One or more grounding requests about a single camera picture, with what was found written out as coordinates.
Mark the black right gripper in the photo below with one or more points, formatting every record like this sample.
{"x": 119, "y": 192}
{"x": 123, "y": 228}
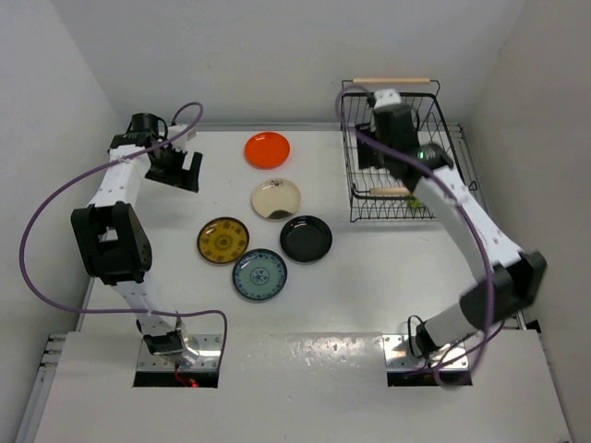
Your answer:
{"x": 367, "y": 159}

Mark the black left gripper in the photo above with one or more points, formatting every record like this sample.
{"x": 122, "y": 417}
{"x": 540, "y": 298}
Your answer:
{"x": 188, "y": 177}

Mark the yellow patterned plate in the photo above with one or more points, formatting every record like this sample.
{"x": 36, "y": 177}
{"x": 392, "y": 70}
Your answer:
{"x": 223, "y": 240}

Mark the orange plate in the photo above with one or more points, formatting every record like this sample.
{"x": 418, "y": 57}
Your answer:
{"x": 267, "y": 150}

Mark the cream plate with ink painting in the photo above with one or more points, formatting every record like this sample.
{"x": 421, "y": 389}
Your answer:
{"x": 276, "y": 199}

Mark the black plate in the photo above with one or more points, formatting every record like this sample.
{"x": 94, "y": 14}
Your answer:
{"x": 306, "y": 239}

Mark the blue white patterned plate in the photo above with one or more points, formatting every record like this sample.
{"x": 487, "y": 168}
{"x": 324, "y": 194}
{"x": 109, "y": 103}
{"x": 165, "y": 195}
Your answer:
{"x": 259, "y": 275}

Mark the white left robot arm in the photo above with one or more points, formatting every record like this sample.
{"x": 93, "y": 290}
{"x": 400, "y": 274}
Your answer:
{"x": 112, "y": 242}

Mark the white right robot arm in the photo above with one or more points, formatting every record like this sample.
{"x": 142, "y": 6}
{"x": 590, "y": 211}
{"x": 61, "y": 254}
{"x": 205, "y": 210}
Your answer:
{"x": 507, "y": 278}

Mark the black wire dish rack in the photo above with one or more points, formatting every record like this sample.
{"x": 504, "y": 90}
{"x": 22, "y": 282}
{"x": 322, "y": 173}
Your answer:
{"x": 374, "y": 195}

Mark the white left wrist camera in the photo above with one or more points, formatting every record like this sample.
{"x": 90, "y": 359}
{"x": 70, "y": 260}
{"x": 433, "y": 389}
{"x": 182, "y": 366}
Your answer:
{"x": 180, "y": 135}

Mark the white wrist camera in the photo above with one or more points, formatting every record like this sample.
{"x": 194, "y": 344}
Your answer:
{"x": 386, "y": 98}
{"x": 180, "y": 135}

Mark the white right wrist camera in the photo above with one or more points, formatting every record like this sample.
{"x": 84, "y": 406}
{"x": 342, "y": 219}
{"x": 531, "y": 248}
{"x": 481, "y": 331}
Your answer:
{"x": 386, "y": 98}

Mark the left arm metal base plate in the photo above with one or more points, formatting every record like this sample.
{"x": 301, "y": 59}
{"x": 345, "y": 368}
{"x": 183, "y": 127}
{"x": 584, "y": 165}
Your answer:
{"x": 204, "y": 354}

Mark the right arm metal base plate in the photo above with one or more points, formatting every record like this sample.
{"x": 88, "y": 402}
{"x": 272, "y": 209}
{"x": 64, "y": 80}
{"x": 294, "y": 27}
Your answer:
{"x": 399, "y": 359}

